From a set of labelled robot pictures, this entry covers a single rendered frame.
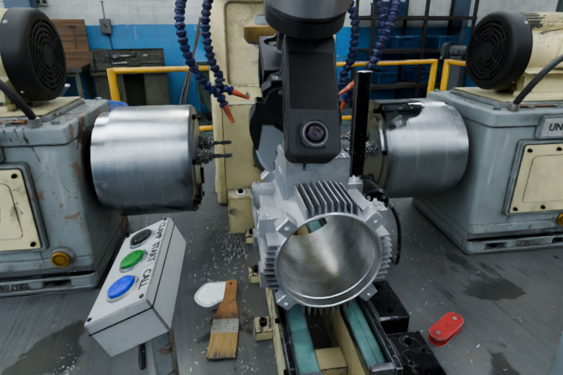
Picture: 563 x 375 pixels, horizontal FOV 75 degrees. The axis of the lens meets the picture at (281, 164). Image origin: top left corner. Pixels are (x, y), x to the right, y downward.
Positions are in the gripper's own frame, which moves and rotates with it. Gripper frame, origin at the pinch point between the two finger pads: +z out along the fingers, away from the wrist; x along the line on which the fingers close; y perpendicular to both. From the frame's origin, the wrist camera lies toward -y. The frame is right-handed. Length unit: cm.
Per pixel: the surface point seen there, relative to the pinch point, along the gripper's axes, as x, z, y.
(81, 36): 199, 250, 441
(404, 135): -30.7, 20.5, 24.1
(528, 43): -58, 5, 36
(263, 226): 3.0, 10.7, -1.9
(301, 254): -4.6, 26.0, 0.4
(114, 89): 91, 145, 198
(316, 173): -5.6, 8.0, 5.0
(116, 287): 19.6, 4.0, -11.9
